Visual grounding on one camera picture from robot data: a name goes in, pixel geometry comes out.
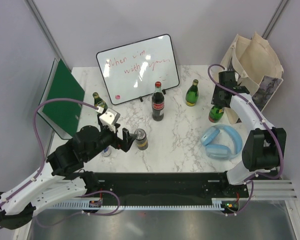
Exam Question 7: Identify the green bottle red label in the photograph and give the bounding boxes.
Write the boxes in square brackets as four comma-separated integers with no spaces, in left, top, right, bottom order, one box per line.
[208,105,225,123]

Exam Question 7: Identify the green binder folder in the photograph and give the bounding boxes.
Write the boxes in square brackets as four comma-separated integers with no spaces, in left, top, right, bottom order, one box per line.
[37,59,85,140]

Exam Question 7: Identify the cola glass bottle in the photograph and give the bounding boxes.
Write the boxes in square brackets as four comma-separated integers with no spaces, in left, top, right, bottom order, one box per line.
[151,81,165,122]

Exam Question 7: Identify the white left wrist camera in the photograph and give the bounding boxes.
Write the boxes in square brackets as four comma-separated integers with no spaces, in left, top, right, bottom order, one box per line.
[99,108,121,133]

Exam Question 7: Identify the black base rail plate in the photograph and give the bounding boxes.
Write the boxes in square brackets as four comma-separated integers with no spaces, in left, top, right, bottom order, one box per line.
[96,172,249,205]

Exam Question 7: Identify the aluminium extrusion rail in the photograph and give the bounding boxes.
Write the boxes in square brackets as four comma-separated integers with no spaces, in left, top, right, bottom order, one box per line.
[251,180,297,201]

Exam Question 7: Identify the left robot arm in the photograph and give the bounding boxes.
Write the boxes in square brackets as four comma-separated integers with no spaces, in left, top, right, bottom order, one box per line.
[0,125,136,230]

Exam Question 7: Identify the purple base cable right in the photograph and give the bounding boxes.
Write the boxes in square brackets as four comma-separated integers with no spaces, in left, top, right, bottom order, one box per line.
[221,179,255,218]

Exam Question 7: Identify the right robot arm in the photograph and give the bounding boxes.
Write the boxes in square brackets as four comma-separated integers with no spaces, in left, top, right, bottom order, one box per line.
[211,70,287,197]

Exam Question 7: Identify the dark beverage can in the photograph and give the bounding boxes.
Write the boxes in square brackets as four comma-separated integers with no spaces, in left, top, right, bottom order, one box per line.
[134,128,149,151]

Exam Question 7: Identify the whiteboard with red writing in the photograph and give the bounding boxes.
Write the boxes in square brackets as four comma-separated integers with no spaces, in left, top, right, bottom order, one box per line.
[96,34,180,106]

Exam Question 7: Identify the white slotted cable duct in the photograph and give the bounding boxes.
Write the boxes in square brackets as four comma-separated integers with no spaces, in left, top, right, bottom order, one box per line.
[50,196,237,211]

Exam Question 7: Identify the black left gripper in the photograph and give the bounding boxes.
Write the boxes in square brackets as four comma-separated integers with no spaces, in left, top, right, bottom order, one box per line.
[85,114,138,161]

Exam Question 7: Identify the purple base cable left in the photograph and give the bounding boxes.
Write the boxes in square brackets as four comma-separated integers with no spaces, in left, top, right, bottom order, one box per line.
[34,190,121,228]

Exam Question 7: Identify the light blue headphones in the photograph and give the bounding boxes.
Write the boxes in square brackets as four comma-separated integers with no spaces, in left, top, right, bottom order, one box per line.
[200,124,243,160]

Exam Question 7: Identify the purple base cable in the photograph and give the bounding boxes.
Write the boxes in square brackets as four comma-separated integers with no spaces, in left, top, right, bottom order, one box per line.
[34,190,121,228]
[221,179,255,218]

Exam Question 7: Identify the beige canvas tote bag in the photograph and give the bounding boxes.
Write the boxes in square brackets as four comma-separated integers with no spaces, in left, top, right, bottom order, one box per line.
[220,33,284,112]

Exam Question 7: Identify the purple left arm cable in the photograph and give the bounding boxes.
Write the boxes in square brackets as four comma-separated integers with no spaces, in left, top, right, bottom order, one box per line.
[0,98,104,230]

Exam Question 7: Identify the small white blue can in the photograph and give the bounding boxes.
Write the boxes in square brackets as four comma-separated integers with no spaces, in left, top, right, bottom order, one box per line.
[101,146,112,157]

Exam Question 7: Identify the green bottle yellow label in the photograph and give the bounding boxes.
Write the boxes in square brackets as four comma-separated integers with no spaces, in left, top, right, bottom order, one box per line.
[185,79,199,107]

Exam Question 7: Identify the green bottle far left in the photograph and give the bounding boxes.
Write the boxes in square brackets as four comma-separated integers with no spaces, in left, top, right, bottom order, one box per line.
[92,92,108,114]

